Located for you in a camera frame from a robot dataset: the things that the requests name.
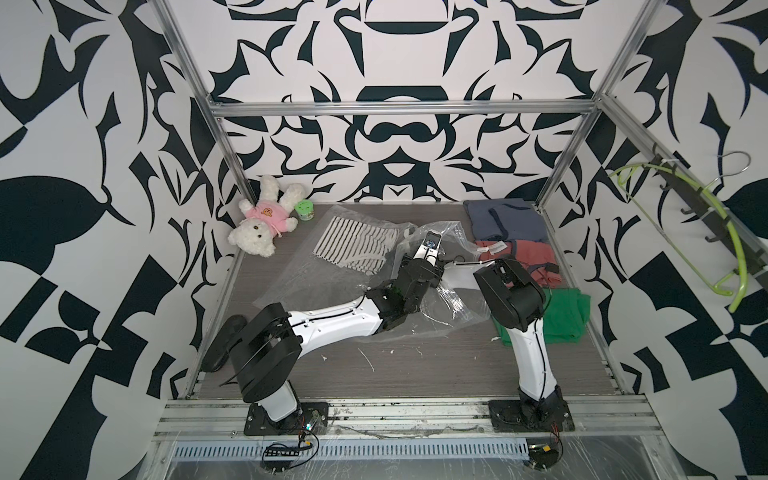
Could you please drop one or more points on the green garment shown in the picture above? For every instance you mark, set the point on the green garment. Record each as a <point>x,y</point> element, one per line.
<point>566,316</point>

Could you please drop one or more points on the green clothes hanger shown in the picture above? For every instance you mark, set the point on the green clothes hanger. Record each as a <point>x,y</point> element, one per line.
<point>720,272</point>

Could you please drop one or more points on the black oblong case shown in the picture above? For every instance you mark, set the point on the black oblong case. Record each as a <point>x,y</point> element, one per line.
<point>218,352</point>

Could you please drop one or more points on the striped white black garment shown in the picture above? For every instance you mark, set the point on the striped white black garment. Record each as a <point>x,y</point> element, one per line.
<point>356,245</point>

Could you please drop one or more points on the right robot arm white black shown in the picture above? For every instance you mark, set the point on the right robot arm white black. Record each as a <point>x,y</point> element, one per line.
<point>517,302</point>

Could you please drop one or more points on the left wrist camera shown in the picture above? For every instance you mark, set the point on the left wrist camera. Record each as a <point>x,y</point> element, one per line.
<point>429,248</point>

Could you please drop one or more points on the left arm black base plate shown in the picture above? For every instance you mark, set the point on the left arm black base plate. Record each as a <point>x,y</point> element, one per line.
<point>311,417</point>

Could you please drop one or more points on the clear plastic vacuum bag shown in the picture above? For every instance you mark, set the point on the clear plastic vacuum bag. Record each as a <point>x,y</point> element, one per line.
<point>307,282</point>

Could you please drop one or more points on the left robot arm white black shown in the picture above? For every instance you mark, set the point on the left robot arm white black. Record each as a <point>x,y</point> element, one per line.
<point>264,350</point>

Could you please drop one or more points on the blue tank top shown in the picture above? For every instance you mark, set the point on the blue tank top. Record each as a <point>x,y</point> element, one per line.
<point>505,220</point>

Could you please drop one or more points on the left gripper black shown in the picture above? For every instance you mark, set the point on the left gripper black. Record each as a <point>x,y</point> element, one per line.
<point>432,276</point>

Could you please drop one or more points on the aluminium cage frame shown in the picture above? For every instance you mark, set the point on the aluminium cage frame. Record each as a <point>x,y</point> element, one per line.
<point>406,101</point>

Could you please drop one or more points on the white slotted cable duct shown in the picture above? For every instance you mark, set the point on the white slotted cable duct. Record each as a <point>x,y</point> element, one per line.
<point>334,449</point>

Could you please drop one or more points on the metal wire hanger hook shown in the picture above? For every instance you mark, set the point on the metal wire hanger hook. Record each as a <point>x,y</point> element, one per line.
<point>729,164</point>

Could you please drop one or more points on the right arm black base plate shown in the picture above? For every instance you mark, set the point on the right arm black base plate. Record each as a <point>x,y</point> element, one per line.
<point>525,416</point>

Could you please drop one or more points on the white teddy bear pink shirt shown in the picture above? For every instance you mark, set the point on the white teddy bear pink shirt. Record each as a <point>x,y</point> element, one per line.
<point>267,219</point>

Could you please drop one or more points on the black wall hook rack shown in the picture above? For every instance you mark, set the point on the black wall hook rack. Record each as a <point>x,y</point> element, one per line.
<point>696,206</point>

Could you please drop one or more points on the red tank top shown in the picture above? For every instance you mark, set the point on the red tank top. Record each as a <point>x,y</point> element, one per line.
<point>536,257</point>

